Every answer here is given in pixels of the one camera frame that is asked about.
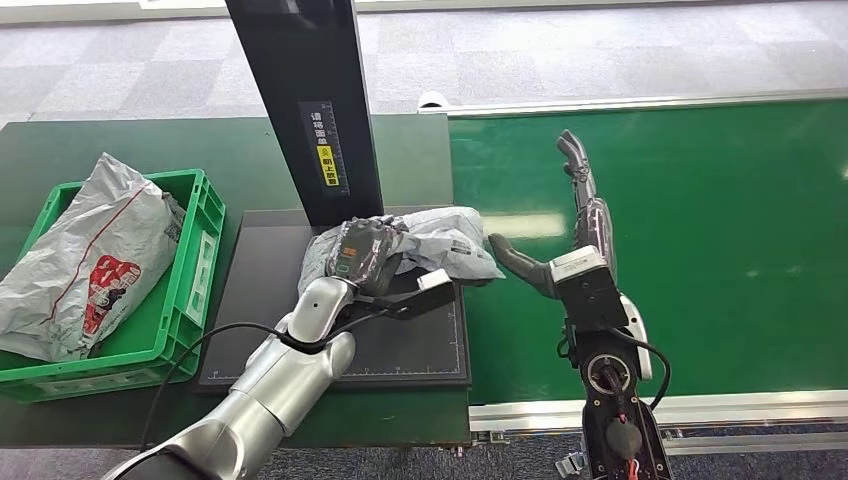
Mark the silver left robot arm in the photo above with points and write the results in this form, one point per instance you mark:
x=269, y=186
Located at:
x=278, y=391

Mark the white round conveyor end cap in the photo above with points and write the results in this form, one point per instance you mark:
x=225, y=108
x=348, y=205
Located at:
x=432, y=100

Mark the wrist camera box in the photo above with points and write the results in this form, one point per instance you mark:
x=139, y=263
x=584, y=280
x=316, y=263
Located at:
x=586, y=298
x=424, y=298

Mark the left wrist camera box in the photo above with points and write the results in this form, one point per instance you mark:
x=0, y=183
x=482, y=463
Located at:
x=424, y=298

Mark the black weighing device with column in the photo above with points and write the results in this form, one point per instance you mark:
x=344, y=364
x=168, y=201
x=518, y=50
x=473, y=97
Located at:
x=411, y=351

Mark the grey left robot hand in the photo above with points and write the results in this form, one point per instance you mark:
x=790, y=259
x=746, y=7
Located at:
x=364, y=255

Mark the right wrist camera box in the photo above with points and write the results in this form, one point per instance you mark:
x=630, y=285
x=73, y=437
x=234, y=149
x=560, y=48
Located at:
x=586, y=298

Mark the green plastic basket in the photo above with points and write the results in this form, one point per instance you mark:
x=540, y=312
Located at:
x=166, y=344

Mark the grey metal bracket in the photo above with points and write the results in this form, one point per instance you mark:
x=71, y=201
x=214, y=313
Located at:
x=571, y=466

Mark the grey poly mailer package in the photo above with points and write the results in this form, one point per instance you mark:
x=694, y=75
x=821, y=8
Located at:
x=444, y=238
x=86, y=252

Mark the black and yellow label strip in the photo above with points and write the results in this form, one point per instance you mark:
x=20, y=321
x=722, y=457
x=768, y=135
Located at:
x=328, y=166

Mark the green conveyor belt with frame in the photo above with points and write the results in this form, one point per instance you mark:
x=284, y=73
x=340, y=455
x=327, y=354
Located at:
x=729, y=265

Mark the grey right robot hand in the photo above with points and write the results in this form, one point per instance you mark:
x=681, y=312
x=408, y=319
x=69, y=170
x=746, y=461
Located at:
x=596, y=228

